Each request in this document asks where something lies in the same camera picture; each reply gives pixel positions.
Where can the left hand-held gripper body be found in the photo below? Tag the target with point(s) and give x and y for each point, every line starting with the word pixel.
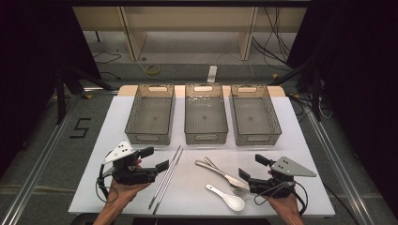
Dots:
pixel 131 175

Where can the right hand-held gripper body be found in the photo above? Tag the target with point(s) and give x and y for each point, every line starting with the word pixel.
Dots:
pixel 275 184

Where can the metal chopstick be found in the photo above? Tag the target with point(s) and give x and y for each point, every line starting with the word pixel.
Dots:
pixel 169 181
pixel 164 178

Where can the metal fork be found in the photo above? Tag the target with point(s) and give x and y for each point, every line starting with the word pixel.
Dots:
pixel 238 191

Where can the white ceramic spoon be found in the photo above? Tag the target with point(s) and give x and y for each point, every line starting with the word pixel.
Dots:
pixel 231 201

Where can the grey mesh storage bin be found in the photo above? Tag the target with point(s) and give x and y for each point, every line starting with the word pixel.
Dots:
pixel 151 115
pixel 205 115
pixel 254 117

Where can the person's left hand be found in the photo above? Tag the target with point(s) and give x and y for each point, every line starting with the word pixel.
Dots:
pixel 125 192

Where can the person's right hand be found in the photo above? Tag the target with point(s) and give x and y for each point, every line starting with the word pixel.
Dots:
pixel 283 204

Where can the white table mat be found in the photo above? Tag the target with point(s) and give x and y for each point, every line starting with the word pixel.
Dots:
pixel 194 197

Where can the black metal stand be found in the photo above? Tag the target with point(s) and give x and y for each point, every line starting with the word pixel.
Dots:
pixel 61 93
pixel 316 93

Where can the white power strip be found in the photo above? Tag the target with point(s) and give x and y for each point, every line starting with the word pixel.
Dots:
pixel 212 73

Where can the beige wooden shelf unit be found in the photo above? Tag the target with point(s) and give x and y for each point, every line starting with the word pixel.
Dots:
pixel 187 18

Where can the aluminium floor rail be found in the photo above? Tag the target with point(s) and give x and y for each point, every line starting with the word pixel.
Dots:
pixel 338 168
pixel 31 184

